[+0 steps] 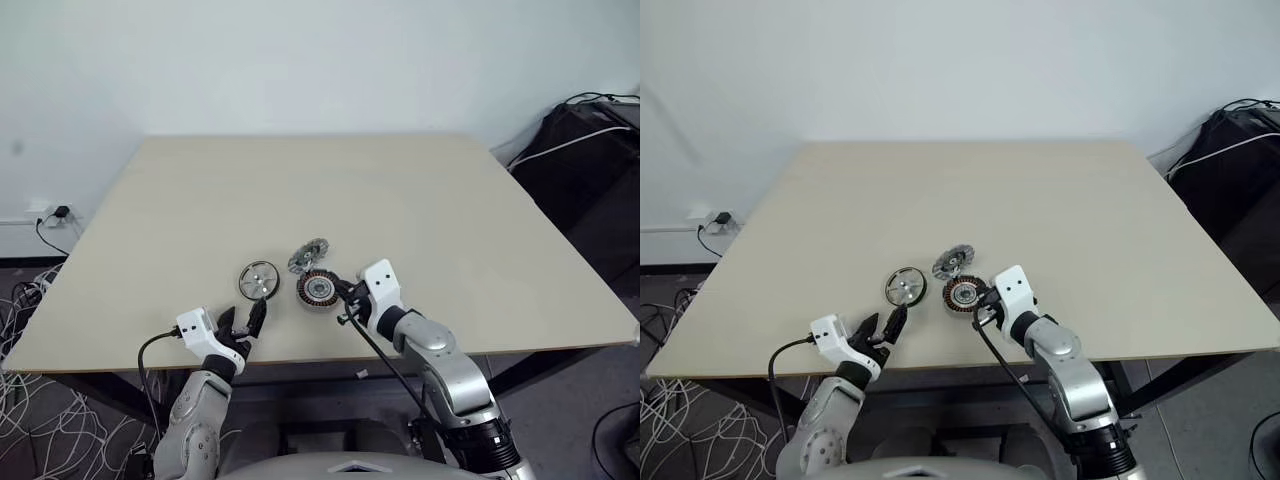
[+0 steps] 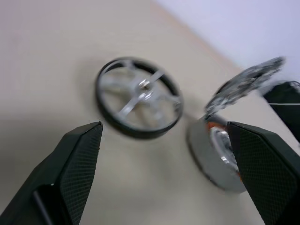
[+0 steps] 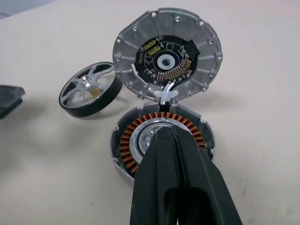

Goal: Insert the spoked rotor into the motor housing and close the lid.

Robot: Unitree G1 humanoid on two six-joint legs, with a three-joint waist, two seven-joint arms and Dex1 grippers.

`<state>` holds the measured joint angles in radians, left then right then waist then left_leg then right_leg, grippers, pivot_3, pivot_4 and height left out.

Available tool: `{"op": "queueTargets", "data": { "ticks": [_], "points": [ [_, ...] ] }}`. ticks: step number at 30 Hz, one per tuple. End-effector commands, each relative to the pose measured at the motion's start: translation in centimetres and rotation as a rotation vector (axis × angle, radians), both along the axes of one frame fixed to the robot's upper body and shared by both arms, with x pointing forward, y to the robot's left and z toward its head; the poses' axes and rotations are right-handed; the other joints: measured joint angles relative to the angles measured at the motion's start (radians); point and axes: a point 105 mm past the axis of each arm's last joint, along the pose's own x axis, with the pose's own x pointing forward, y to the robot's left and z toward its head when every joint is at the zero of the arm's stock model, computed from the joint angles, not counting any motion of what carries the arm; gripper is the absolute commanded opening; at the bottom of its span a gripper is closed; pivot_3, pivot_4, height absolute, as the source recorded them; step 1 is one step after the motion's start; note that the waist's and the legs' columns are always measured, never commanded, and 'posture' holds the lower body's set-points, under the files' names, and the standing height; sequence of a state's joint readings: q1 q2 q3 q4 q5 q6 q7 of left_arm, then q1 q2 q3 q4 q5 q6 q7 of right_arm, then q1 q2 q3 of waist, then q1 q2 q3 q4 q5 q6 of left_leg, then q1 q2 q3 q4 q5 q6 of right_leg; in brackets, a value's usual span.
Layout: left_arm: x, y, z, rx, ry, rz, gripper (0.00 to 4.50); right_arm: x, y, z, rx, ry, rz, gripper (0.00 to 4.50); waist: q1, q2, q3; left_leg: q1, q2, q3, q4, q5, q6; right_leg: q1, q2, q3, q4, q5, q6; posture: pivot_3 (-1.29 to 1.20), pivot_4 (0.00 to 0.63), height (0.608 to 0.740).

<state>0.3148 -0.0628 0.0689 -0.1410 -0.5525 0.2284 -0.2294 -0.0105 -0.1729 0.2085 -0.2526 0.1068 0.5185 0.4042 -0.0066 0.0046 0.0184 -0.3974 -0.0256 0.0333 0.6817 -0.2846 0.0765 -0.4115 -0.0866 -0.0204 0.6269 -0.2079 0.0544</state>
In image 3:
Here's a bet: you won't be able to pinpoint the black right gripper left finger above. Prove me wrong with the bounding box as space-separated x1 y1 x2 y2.
128 126 186 225

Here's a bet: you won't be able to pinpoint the silver motor housing copper windings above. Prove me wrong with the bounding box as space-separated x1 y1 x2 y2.
110 101 215 182

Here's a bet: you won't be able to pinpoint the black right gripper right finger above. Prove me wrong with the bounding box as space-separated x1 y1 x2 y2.
169 126 243 225

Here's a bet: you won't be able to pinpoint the black silver spoked rotor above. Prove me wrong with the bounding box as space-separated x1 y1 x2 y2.
57 61 123 118

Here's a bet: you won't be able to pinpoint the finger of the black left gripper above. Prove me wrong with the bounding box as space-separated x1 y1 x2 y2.
0 85 25 120

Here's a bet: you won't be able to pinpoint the grey round tape roll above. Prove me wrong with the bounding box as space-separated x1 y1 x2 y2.
112 7 223 102

